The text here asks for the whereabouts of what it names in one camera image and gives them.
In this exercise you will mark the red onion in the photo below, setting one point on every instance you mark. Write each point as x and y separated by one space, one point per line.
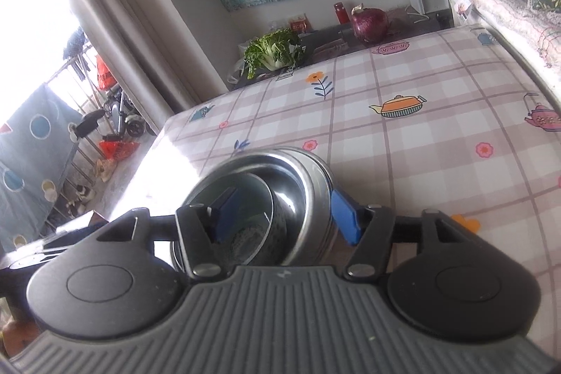
370 25

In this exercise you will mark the green ceramic bowl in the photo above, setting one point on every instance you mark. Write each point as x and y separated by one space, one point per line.
254 220

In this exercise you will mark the plaid printed tablecloth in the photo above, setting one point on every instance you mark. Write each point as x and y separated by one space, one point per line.
416 146

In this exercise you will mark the red bottle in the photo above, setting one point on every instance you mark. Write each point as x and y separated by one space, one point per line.
340 14

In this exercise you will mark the red packet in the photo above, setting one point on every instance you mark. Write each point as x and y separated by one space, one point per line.
300 24

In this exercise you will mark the wheelchair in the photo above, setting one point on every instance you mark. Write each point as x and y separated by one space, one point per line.
127 115

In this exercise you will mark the red plastic bag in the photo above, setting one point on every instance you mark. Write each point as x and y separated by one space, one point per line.
117 149

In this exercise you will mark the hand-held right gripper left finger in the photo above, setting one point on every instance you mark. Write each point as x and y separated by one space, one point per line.
224 216

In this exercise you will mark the clear plastic bag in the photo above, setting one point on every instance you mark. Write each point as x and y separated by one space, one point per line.
234 72

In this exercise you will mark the orange hanging bag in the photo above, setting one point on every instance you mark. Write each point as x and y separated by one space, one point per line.
104 72

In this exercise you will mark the small steel bowl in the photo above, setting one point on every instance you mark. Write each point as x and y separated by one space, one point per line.
307 190

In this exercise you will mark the black saddle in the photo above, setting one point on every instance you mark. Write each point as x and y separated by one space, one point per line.
90 123

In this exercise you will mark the napa cabbage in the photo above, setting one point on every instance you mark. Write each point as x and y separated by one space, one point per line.
271 52

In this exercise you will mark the blue sheet with circles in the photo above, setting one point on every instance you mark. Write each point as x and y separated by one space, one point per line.
26 163

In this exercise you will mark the black white shoe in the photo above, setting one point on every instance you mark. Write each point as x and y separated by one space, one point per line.
83 192

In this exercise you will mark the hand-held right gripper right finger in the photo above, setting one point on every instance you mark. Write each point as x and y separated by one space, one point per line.
346 218

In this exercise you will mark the beige curtain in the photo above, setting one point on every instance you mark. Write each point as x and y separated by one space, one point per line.
131 28

